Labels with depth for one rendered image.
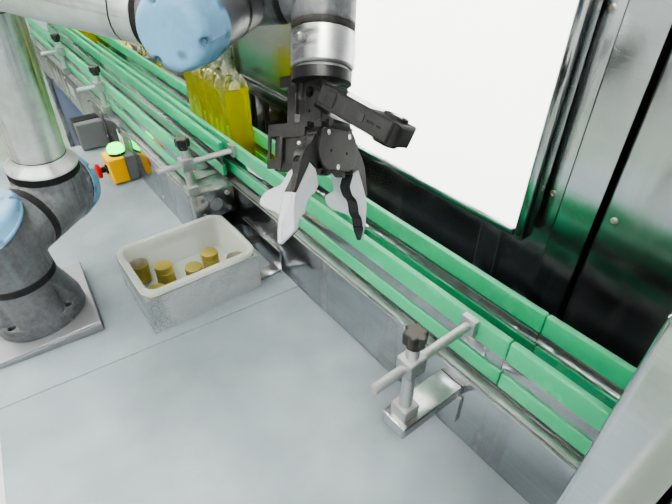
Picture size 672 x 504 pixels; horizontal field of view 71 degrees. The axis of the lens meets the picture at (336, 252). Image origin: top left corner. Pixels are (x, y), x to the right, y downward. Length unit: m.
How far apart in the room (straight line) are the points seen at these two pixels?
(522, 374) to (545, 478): 0.13
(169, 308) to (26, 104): 0.39
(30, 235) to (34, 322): 0.15
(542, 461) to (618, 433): 0.35
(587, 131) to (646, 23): 0.13
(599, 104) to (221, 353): 0.68
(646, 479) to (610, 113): 0.44
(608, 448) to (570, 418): 0.29
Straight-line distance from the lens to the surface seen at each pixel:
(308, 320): 0.90
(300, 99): 0.59
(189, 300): 0.92
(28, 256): 0.92
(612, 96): 0.66
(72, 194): 0.98
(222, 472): 0.74
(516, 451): 0.69
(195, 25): 0.49
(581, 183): 0.70
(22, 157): 0.95
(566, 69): 0.65
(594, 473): 0.35
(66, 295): 0.99
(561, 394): 0.60
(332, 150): 0.55
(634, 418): 0.31
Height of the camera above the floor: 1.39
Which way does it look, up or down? 37 degrees down
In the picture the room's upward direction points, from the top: straight up
